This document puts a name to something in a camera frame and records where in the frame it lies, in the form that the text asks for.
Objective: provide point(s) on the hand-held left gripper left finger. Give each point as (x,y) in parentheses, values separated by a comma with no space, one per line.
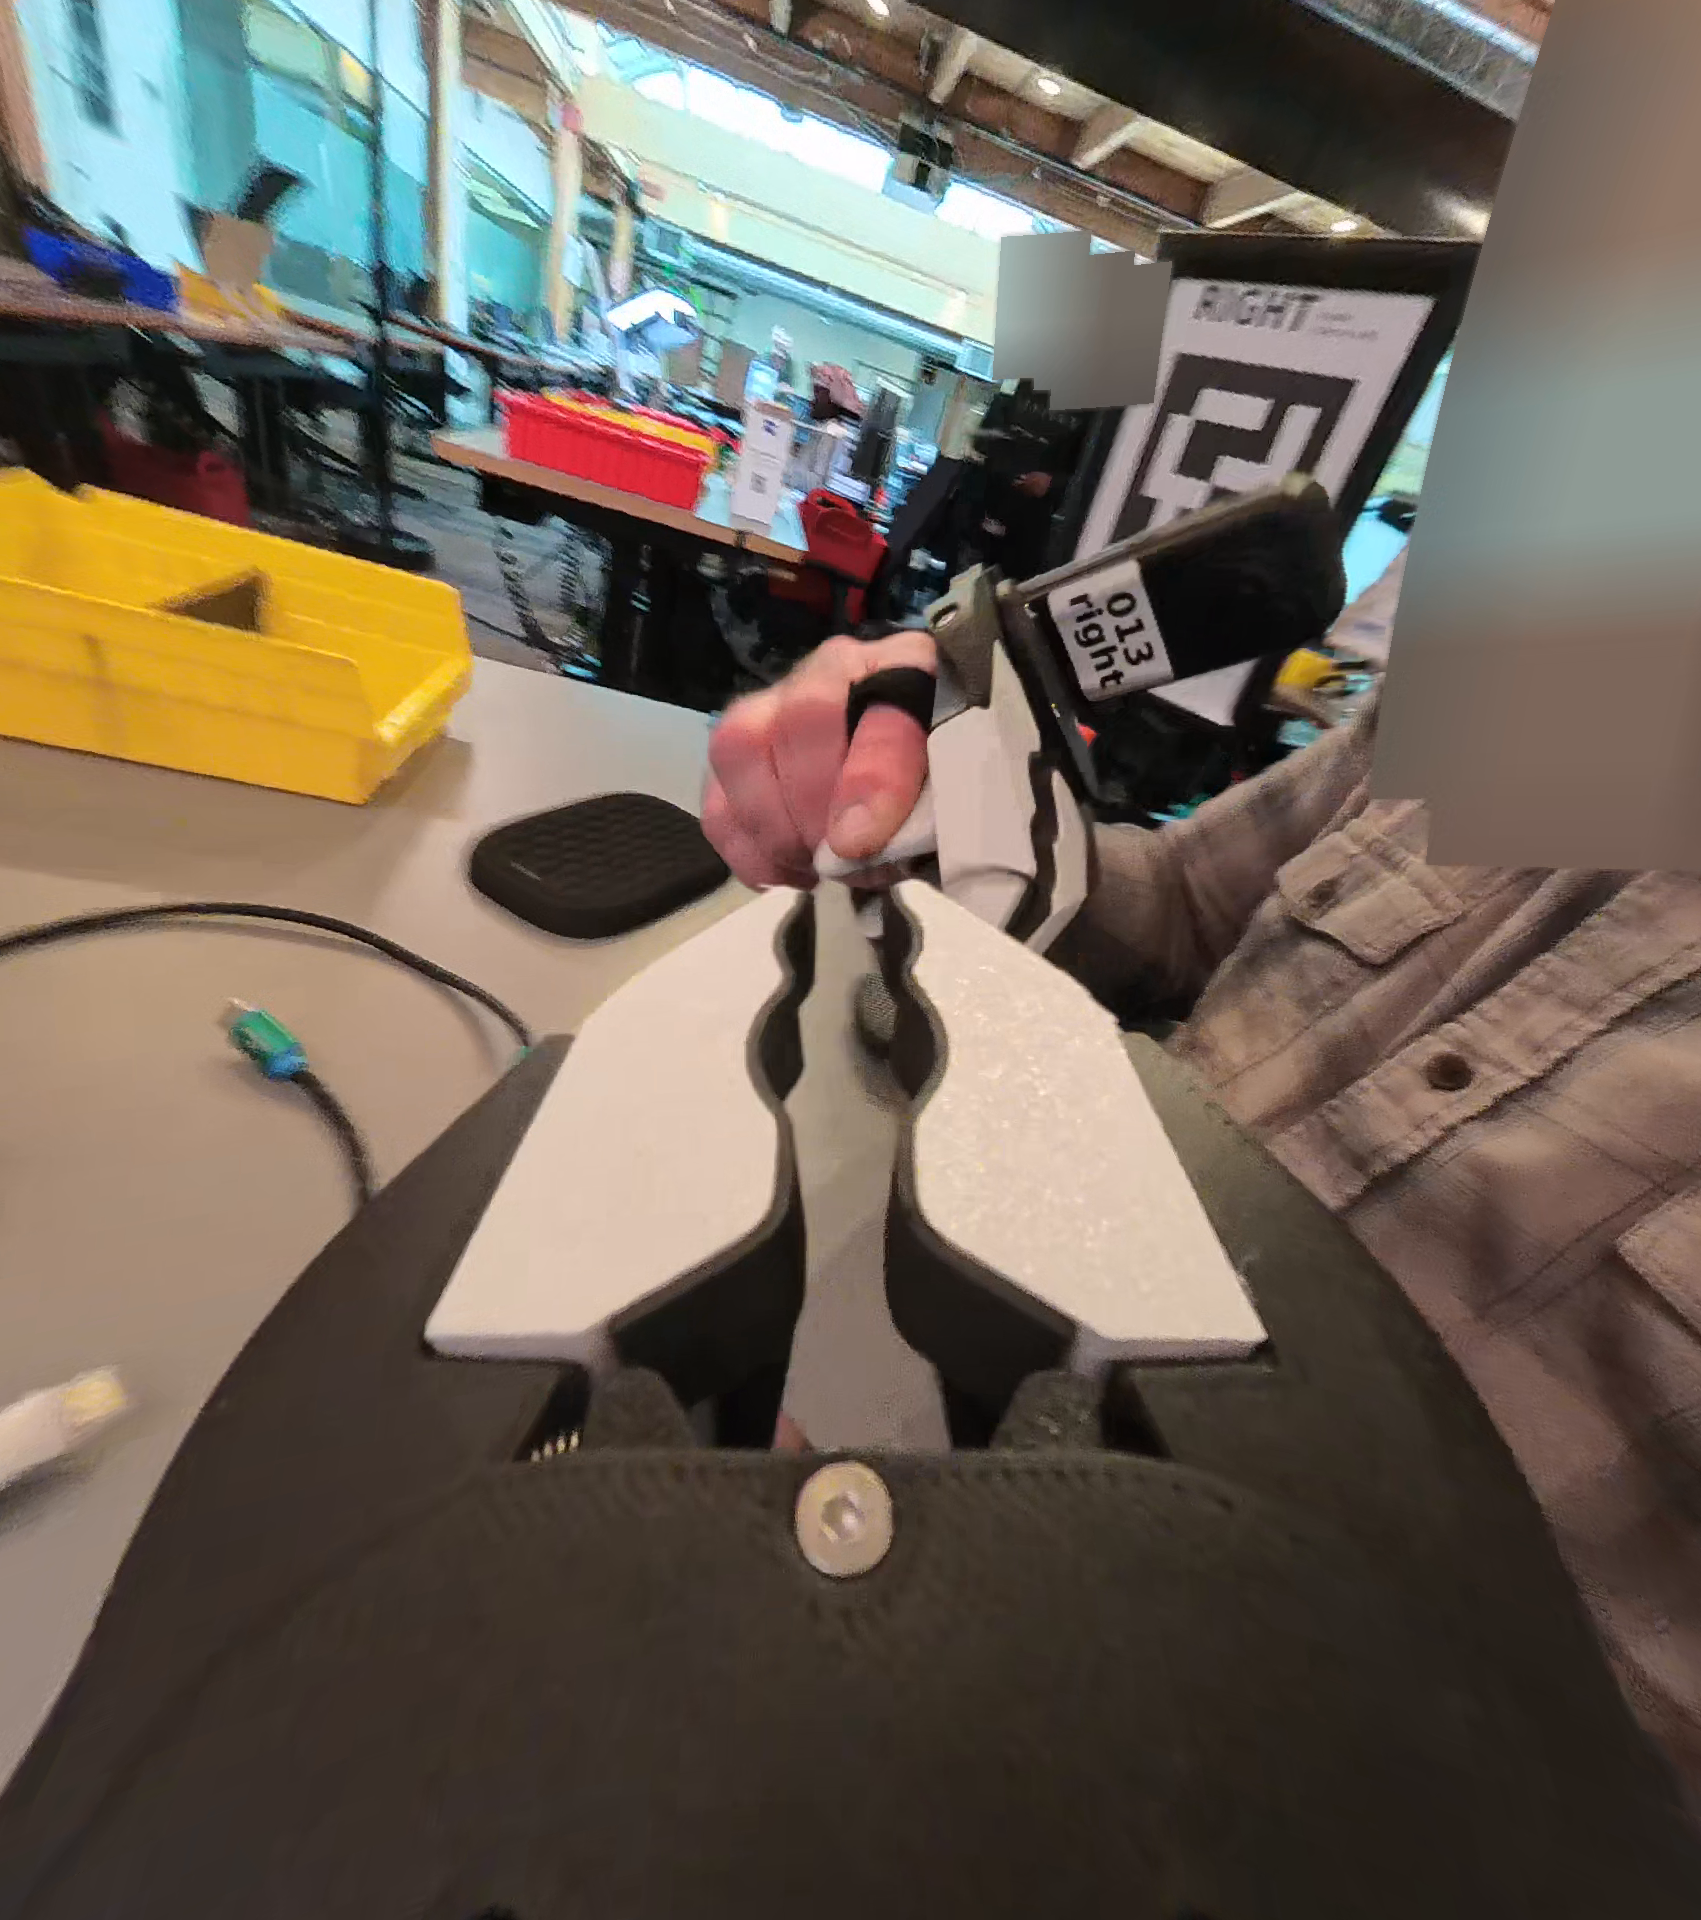
(611,1200)

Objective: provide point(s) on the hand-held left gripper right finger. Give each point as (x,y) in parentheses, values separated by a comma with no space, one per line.
(1091,1200)

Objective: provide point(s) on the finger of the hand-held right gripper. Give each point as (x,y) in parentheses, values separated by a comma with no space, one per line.
(978,780)
(1062,840)

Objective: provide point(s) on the yellow plastic bin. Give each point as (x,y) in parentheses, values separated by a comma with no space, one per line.
(161,676)

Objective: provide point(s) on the red storage bins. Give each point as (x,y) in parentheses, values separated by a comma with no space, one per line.
(606,451)

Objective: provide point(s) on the red chair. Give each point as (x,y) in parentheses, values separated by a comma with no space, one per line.
(845,540)

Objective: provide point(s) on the person's right forearm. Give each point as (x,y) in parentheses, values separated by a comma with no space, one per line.
(1212,900)

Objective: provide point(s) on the white box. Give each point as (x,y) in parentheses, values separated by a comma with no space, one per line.
(766,467)

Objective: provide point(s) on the red floor bin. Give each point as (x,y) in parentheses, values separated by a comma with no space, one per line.
(177,475)

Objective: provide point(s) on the person's right hand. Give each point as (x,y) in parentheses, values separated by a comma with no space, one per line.
(791,780)

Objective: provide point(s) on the person's plaid shirt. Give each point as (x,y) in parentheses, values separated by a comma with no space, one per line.
(1572,1200)

